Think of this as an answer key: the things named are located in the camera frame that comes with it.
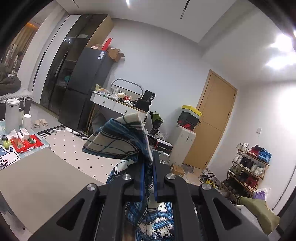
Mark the black bag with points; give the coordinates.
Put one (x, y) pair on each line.
(145, 99)

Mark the grey upholstered bed checked sheet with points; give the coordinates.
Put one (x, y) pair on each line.
(34, 180)

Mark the dark green flower bouquet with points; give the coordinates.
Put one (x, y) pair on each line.
(156, 120)

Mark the dark grey refrigerator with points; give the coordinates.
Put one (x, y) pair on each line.
(85, 76)

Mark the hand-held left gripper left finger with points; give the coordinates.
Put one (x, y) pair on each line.
(142, 183)

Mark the arched chrome mirror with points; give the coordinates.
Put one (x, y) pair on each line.
(129, 88)

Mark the red paper bag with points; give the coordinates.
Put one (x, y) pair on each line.
(106, 45)

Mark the flat black box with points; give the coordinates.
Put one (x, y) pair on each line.
(163, 144)

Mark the olive green blanket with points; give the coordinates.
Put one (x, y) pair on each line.
(259, 208)

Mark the side table checked cloth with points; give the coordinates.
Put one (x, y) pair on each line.
(45, 144)

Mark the dark glass cabinet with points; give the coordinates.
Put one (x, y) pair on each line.
(60, 69)

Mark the wooden door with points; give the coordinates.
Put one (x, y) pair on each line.
(215, 120)

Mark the white tube box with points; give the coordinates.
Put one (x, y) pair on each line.
(24, 134)

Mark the dark green jacket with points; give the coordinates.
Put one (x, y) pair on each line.
(8, 81)

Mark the beige slipper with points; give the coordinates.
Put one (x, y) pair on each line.
(37, 124)
(44, 122)

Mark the wooden shoe rack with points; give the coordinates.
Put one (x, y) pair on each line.
(262, 177)

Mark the small cardboard box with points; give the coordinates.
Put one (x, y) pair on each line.
(177, 170)

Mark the black linear ceiling light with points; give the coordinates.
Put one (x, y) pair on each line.
(184, 9)

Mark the silver suitcase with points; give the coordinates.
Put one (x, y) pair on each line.
(165, 158)

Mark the purple plastic bag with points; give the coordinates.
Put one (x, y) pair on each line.
(261, 194)

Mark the white desk with drawers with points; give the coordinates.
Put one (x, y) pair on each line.
(108, 102)

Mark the cartoon print mat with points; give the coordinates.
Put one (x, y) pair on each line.
(8, 158)

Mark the rows of shoes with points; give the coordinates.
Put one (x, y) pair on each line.
(248, 163)

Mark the open cardboard box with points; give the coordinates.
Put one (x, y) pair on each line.
(115, 55)

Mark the yellow lid shoebox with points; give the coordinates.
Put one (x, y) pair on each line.
(192, 110)

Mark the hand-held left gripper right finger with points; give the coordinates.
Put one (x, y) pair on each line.
(154, 183)

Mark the beige curtain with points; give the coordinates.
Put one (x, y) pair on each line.
(22, 39)

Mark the green round fruit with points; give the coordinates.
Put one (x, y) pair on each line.
(7, 143)

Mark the white kettle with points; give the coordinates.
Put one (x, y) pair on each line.
(11, 115)

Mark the blue plaid shirt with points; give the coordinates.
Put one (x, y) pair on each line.
(115, 141)

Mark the white cabinet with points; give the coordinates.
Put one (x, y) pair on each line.
(182, 143)

